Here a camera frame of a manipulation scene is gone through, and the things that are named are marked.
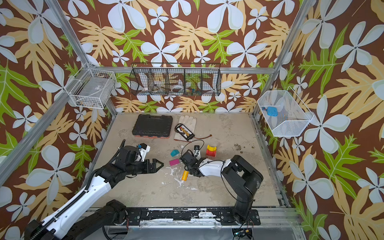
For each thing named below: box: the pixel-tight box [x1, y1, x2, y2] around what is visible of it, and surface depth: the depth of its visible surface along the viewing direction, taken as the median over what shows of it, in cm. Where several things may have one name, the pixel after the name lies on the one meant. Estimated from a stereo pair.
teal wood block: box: [170, 149, 180, 157], surface depth 99 cm
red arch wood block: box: [206, 149, 217, 157], surface depth 95 cm
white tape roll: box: [171, 84, 184, 93], surface depth 100 cm
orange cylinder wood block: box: [181, 170, 189, 181], surface depth 89 cm
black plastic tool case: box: [132, 114, 173, 139], surface depth 109 cm
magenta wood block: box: [169, 158, 180, 166], surface depth 96 cm
